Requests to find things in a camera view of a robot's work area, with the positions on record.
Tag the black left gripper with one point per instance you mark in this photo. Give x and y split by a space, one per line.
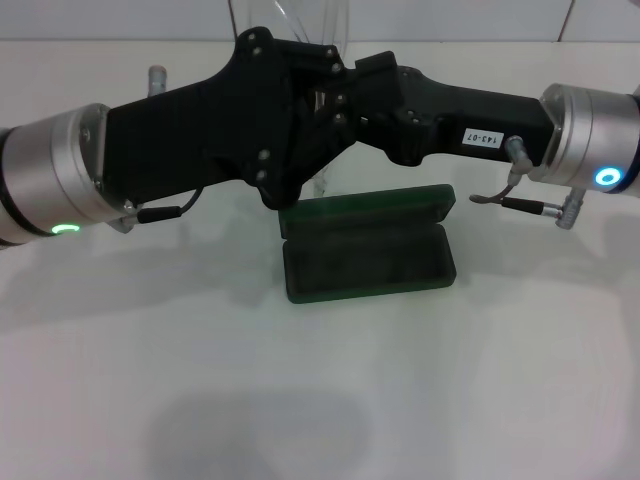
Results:
200 125

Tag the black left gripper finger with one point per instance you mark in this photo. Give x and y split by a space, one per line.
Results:
375 72

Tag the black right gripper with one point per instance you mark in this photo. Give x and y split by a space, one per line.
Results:
490 122

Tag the clear plastic glasses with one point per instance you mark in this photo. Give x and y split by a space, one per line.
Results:
310 20

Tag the green glasses case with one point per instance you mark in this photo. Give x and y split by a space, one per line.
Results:
370 270

